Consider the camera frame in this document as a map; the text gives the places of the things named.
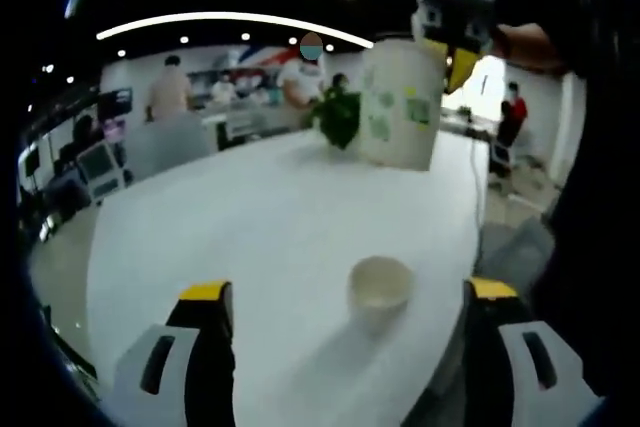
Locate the white table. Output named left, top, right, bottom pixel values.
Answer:
left=87, top=126, right=491, bottom=427

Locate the white office chair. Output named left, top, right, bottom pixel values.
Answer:
left=217, top=109, right=266, bottom=148

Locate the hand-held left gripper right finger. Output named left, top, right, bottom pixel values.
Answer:
left=462, top=275, right=606, bottom=427

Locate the white paper cup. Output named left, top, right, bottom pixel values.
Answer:
left=348, top=255, right=415, bottom=333
left=357, top=41, right=446, bottom=173

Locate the potted green plant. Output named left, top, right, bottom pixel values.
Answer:
left=307, top=86, right=364, bottom=151

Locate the striped wall banner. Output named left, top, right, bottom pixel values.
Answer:
left=234, top=44, right=301, bottom=68

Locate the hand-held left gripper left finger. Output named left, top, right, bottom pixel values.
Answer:
left=112, top=279, right=236, bottom=427

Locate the white ceiling light strip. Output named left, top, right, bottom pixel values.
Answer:
left=95, top=11, right=375, bottom=48

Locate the grey fabric chair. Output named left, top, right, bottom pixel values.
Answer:
left=122, top=114, right=214, bottom=181

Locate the pale thin cable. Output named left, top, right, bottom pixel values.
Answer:
left=468, top=134, right=489, bottom=228

